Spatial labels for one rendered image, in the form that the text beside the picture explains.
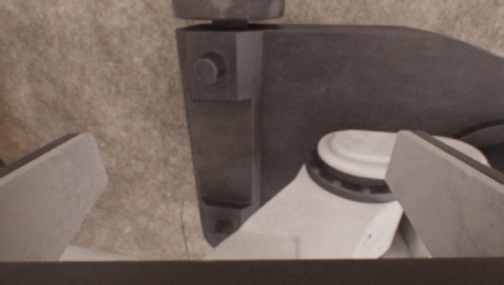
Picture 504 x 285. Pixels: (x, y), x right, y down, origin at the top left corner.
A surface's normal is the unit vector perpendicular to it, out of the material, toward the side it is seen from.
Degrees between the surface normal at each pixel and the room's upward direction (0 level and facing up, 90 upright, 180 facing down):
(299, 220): 90
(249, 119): 0
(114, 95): 0
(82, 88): 0
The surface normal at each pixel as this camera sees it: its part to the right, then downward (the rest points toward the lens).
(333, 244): 0.00, -0.88
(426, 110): -0.19, 0.47
